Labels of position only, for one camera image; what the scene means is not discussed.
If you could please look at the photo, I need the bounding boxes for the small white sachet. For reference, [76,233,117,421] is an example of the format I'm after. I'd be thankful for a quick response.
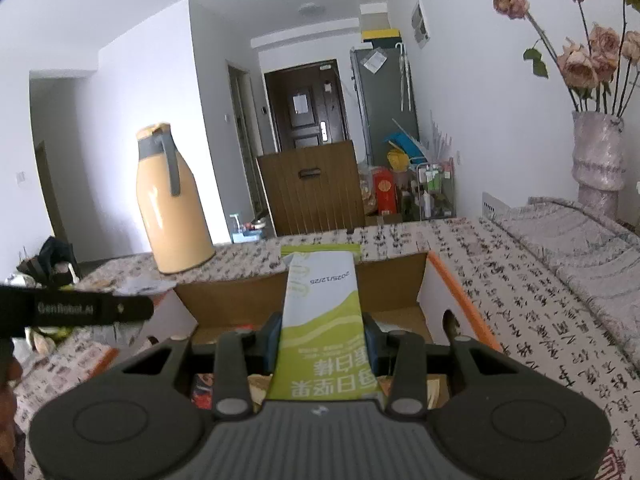
[120,276,177,296]

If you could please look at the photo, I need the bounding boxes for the red cardboard box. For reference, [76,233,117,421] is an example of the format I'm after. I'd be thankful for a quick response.
[107,250,503,411]

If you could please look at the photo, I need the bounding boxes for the blue plastic item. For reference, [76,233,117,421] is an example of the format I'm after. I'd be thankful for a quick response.
[384,132,426,157]

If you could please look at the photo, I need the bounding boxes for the dark wooden door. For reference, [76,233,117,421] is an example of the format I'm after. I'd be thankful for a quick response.
[263,59,351,153]

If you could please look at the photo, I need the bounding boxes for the person's left forearm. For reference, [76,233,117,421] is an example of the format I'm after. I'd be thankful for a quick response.
[0,340,28,480]

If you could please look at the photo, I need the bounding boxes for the yellow thermos jug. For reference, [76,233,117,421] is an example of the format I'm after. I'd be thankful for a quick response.
[136,122,217,275]

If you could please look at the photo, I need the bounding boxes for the grey refrigerator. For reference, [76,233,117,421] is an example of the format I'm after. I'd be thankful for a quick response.
[350,42,421,167]

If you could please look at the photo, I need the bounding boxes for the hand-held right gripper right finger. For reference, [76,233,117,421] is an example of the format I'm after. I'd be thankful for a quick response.
[362,312,501,416]

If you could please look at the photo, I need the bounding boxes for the cracker snack packet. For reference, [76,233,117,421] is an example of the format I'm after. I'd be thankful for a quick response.
[250,375,274,406]

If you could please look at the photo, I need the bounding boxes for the red snack bag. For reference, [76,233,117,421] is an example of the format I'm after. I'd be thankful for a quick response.
[192,372,217,411]

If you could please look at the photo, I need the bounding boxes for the white umbrella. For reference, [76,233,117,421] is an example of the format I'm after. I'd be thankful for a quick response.
[395,42,414,111]

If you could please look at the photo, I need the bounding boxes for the white paper note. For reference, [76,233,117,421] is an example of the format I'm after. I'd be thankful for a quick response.
[361,50,389,75]

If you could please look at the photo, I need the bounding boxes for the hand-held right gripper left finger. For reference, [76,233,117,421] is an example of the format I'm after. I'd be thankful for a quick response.
[119,312,284,420]

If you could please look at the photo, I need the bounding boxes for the wire rack with bottles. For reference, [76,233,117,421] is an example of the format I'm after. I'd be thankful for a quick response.
[410,160,458,221]

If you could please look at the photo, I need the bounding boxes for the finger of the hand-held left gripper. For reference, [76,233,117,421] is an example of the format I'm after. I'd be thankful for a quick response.
[112,296,155,325]

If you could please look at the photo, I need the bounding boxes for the red gift box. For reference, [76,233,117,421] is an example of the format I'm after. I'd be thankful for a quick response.
[372,166,401,216]

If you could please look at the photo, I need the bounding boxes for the yellow box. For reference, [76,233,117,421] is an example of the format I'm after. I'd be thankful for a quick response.
[362,27,403,44]

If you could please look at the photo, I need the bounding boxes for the dried pink roses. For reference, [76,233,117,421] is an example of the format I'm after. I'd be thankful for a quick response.
[480,0,640,113]

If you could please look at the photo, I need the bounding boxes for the wall poster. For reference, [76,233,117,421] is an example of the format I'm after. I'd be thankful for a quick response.
[410,0,431,50]

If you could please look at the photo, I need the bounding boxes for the black bag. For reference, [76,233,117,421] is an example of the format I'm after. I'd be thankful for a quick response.
[17,236,78,287]

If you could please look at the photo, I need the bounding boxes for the long green white snack packet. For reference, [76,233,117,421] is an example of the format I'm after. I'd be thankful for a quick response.
[265,245,373,401]

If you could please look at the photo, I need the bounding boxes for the grey quilted cover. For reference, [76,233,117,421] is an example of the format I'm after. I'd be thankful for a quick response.
[480,195,640,341]

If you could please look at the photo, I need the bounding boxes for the pink ribbed vase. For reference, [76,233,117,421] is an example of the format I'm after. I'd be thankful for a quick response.
[571,110,627,222]

